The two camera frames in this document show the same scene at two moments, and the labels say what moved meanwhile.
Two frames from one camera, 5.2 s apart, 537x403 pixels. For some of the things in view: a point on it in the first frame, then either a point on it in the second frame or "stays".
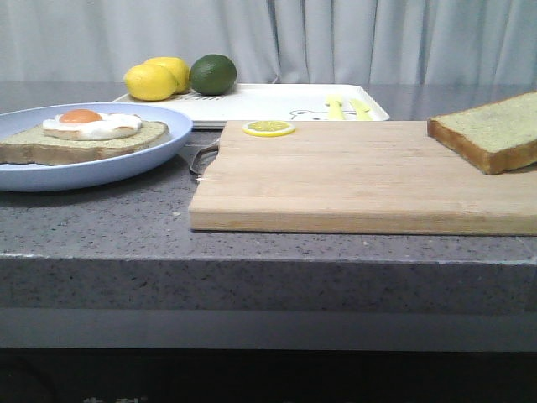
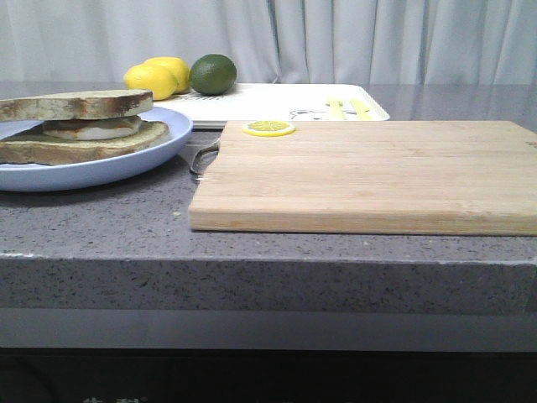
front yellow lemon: x=150 y=82 stays
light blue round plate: x=96 y=170 stays
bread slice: x=497 y=136 to x=91 y=104
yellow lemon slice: x=268 y=128 stays
